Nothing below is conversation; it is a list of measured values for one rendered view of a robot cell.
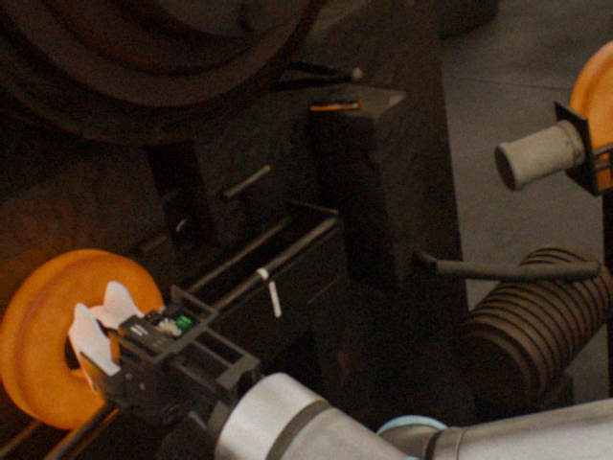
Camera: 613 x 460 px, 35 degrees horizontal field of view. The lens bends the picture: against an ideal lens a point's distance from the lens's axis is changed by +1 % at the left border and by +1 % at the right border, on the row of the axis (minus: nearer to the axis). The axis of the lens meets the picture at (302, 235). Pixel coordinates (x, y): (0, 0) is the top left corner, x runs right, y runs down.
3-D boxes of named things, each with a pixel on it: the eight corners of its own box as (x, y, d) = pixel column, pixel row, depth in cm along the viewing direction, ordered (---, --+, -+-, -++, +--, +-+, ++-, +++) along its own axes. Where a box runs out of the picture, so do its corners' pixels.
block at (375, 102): (333, 279, 122) (299, 105, 110) (370, 248, 127) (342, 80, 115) (401, 300, 115) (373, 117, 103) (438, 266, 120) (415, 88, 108)
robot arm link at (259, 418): (329, 452, 78) (249, 534, 72) (283, 421, 80) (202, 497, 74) (334, 378, 72) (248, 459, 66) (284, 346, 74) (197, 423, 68)
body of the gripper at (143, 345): (170, 278, 79) (281, 348, 73) (176, 350, 85) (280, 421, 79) (99, 329, 74) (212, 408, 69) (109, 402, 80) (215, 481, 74)
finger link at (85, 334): (62, 269, 82) (137, 318, 78) (71, 318, 86) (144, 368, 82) (33, 288, 80) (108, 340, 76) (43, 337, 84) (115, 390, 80)
